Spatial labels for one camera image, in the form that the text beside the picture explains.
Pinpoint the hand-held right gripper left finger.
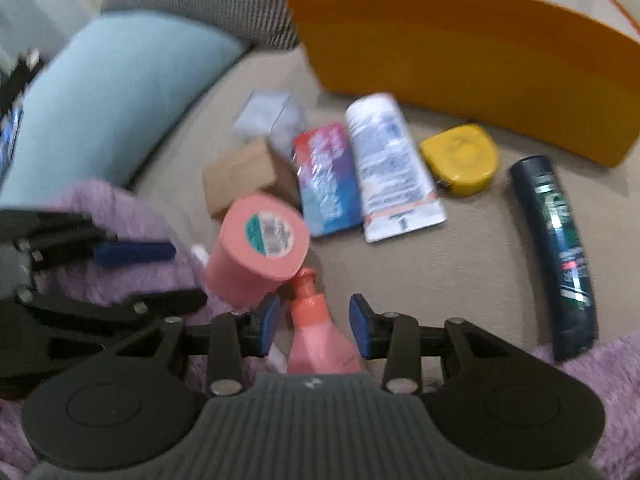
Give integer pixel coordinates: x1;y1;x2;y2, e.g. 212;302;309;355
117;292;282;397

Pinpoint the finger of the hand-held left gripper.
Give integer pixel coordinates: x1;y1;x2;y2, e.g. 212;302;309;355
0;209;177;273
15;287;208;327

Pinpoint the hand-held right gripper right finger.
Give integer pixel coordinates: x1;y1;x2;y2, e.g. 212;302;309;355
349;294;521;395

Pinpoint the pink pump bottle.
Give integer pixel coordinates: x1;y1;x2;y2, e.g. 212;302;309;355
286;267;363;376

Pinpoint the yellow tape measure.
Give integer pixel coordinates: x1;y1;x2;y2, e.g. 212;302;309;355
419;124;500;197

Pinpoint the dark blue bottle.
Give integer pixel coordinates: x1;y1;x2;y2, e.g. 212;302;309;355
508;155;599;362

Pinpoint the orange cardboard box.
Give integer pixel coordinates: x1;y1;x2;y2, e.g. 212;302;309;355
282;0;640;168

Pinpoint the purple fuzzy blanket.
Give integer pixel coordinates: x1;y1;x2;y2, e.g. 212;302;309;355
0;179;640;480

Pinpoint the pink tape roll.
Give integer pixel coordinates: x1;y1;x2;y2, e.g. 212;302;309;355
205;194;311;308

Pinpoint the beige sofa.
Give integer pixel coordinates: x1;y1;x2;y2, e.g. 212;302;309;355
125;45;640;391

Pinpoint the brown cardboard box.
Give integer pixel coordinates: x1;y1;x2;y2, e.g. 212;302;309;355
202;137;301;220

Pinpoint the red and blue packet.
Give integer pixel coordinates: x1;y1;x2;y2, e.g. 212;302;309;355
292;122;364;238

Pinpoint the light blue pillow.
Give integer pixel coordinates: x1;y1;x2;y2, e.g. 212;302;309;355
0;12;246;198

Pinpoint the white squeeze tube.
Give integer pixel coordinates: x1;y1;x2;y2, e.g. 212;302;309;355
345;92;447;244

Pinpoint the dark blurred object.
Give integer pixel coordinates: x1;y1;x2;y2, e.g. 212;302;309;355
0;49;43;183

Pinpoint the clear plastic box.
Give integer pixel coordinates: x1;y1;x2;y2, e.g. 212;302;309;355
234;90;311;161

